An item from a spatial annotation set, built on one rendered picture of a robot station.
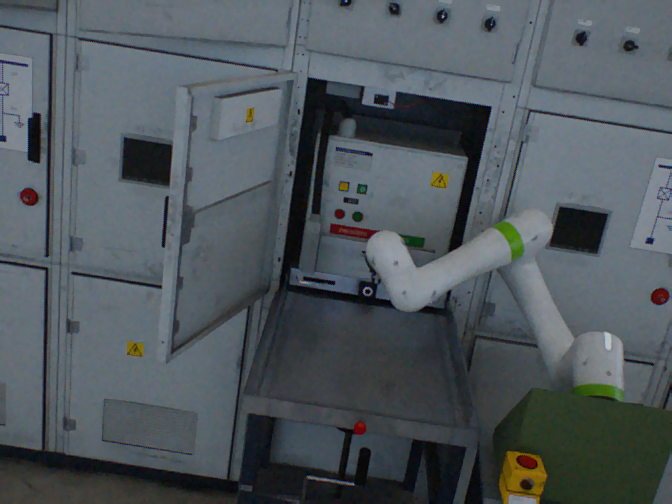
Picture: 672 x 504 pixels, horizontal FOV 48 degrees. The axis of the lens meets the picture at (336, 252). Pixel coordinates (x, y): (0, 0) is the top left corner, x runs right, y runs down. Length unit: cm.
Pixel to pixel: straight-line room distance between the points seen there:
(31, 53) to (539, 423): 183
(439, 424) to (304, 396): 36
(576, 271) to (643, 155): 42
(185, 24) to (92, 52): 42
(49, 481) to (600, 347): 200
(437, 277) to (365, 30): 78
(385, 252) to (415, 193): 53
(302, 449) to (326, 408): 91
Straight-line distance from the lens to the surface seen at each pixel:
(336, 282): 260
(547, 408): 189
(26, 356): 294
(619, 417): 194
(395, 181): 250
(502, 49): 239
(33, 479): 310
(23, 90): 262
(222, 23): 225
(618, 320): 272
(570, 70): 244
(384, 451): 288
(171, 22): 218
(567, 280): 261
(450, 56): 237
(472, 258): 211
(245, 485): 218
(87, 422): 299
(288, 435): 286
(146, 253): 262
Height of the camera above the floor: 189
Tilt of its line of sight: 20 degrees down
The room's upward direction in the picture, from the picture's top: 9 degrees clockwise
